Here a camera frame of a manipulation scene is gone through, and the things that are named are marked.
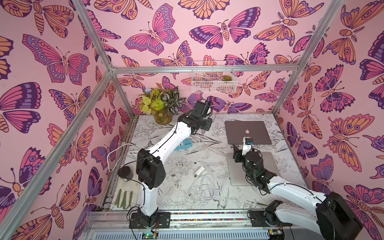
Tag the aluminium frame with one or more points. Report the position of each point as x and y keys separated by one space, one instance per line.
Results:
x=21 y=70

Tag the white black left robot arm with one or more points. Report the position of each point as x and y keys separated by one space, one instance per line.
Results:
x=150 y=162

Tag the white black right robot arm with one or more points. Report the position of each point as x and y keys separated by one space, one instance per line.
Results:
x=328 y=215

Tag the black cylindrical speaker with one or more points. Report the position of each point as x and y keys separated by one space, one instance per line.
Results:
x=126 y=173

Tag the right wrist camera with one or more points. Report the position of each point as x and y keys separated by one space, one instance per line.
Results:
x=248 y=142

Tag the silver laptop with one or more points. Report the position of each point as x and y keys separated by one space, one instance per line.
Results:
x=238 y=175

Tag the dark grey laptop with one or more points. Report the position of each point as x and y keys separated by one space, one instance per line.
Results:
x=256 y=130

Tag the teal power strip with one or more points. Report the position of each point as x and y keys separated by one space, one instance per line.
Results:
x=185 y=144

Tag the white wire basket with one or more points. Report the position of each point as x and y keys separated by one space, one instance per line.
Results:
x=208 y=79

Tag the glass vase with plants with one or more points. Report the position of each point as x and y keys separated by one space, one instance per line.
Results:
x=161 y=104

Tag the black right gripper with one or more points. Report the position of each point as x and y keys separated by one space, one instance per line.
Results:
x=237 y=153

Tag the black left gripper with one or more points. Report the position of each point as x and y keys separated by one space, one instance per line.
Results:
x=208 y=128

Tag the small green succulent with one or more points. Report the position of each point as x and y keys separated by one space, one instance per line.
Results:
x=227 y=78

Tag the white laptop charger brick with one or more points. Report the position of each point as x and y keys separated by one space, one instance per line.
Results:
x=199 y=172

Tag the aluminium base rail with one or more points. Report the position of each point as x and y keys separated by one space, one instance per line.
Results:
x=242 y=224

